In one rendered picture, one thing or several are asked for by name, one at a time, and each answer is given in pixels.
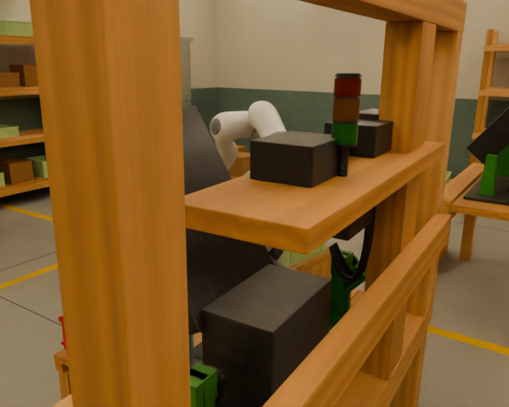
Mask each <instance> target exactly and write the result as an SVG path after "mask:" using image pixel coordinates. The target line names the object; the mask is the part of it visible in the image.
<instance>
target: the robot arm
mask: <svg viewBox="0 0 509 407"><path fill-rule="evenodd" d="M210 132H211V135H212V137H213V139H214V141H215V146H216V147H217V150H218V152H219V154H220V155H221V158H222V160H223V162H224V163H225V166H226V168H227V170H228V171H229V169H230V168H231V166H232V165H233V164H234V162H235V160H236V158H237V156H238V147H237V145H236V144H235V142H234V141H235V140H237V139H241V138H251V137H258V136H260V138H261V137H265V136H271V135H275V134H278V133H282V132H287V131H286V129H285V127H284V124H283V122H282V120H281V118H280V115H279V113H278V111H277V110H276V108H275V107H274V106H273V105H272V104H271V103H269V102H267V101H258V102H255V103H253V104H252V105H251V106H250V108H249V111H227V112H222V113H219V114H217V115H216V116H215V117H214V118H213V119H212V121H211V123H210ZM283 251H284V250H280V249H277V248H272V249H271V250H270V251H269V254H270V256H271V257H272V258H274V259H275V260H276V261H277V260H278V259H279V257H280V256H281V254H282V253H283Z"/></svg>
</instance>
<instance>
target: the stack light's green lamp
mask: <svg viewBox="0 0 509 407"><path fill-rule="evenodd" d="M358 128H359V124H358V123H356V124H340V123H334V122H333V123H332V133H331V137H332V138H334V139H336V140H337V147H344V148H351V147H356V146H357V141H358Z"/></svg>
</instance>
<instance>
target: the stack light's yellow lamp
mask: <svg viewBox="0 0 509 407"><path fill-rule="evenodd" d="M359 117H360V99H336V98H334V102H333V117H332V122H334V123H340V124H356V123H359Z"/></svg>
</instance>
